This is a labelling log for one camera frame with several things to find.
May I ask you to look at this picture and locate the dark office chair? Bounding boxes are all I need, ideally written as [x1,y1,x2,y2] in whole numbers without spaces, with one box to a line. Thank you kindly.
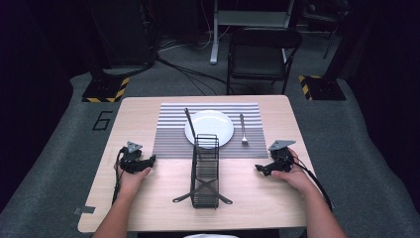
[301,0,353,61]

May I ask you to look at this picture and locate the black floor cables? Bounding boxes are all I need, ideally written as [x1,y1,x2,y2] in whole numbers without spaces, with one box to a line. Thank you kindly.
[156,36,256,97]

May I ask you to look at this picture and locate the white metal desk frame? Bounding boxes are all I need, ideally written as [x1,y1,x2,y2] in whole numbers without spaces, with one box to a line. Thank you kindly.
[209,0,296,65]

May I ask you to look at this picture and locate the dark cabinet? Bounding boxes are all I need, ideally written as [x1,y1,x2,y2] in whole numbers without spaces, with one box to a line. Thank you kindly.
[83,0,158,69]

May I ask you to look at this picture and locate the person's right hand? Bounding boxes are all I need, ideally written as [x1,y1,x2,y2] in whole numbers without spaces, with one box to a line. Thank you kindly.
[270,148,315,197]

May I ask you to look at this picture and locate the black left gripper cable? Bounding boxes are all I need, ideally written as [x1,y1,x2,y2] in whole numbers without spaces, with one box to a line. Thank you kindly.
[111,147,128,206]

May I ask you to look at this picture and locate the white round plate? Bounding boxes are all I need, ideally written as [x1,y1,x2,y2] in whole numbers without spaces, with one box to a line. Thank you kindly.
[183,109,235,150]

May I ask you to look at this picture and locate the silver fork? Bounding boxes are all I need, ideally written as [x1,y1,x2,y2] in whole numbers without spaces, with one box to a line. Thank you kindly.
[239,113,250,147]

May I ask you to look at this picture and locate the black yellow striped stand base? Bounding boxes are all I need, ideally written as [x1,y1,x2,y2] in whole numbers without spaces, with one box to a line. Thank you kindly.
[298,74,348,102]
[81,76,131,104]

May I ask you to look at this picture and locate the grey striped placemat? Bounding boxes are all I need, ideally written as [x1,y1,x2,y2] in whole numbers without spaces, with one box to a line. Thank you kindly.
[152,102,269,160]

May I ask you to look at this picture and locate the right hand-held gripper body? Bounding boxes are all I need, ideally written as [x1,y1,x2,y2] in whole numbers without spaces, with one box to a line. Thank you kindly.
[266,139,297,174]

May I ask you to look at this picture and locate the black folding chair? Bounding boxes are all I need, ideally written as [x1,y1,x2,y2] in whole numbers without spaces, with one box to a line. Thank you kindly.
[225,27,304,96]

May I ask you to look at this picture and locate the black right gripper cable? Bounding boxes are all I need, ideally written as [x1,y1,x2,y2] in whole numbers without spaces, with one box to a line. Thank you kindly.
[290,154,334,212]

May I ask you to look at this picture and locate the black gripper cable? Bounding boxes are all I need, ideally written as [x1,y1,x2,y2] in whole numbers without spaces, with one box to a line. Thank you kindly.
[111,147,128,206]
[290,154,334,212]

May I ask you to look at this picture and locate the person's left hand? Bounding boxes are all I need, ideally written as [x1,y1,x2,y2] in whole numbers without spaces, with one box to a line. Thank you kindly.
[114,162,153,200]

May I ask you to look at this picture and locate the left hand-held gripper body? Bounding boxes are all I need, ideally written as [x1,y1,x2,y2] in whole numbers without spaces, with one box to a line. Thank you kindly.
[119,141,149,175]

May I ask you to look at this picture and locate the black wire cutlery rack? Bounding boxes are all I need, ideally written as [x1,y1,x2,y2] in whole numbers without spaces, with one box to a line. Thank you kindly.
[171,133,234,210]

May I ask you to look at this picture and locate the grey tape strip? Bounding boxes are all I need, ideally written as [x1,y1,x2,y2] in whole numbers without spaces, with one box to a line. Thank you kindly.
[72,204,97,216]

